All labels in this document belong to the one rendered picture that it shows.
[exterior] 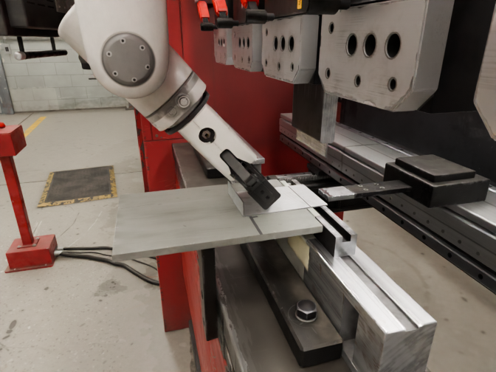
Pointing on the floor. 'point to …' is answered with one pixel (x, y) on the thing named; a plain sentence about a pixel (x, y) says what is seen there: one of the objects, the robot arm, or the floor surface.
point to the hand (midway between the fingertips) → (259, 187)
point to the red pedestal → (15, 255)
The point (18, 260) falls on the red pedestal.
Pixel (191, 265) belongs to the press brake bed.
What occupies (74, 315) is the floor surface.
